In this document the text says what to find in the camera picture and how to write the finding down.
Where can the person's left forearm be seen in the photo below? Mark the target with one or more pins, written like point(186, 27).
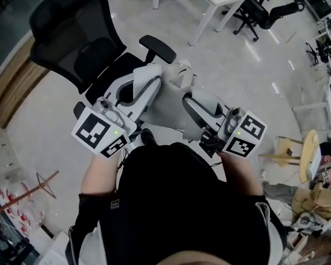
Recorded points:
point(99, 178)

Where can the person's right forearm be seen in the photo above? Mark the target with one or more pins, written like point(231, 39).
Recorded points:
point(240, 175)

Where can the black mesh office chair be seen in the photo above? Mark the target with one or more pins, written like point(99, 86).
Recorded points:
point(69, 37)

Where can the wooden coat rack pole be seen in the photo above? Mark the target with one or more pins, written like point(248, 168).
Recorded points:
point(24, 195)

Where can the person's left black shoe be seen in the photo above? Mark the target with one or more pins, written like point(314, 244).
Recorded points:
point(147, 137)

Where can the white locker cabinet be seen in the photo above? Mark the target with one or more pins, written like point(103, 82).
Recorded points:
point(2, 153)

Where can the black reclined office chair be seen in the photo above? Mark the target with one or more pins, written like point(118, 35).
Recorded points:
point(260, 11)

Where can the person's torso in black shirt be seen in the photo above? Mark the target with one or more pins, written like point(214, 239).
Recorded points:
point(176, 203)

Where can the white grey machine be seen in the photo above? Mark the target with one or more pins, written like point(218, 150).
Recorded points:
point(306, 221)

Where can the wooden floor platform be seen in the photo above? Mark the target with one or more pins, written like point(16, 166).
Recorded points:
point(13, 84)

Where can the light grey backpack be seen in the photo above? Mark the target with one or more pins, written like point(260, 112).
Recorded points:
point(168, 109)

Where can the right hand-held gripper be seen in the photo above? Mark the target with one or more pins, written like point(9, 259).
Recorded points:
point(241, 139)

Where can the round wooden stool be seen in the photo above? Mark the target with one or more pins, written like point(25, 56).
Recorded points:
point(309, 153)

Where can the white side table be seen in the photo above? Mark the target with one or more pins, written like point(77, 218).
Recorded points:
point(329, 101)

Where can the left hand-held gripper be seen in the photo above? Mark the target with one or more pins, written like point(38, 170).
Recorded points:
point(91, 128)

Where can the black glass display case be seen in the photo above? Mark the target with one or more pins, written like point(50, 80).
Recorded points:
point(8, 239)

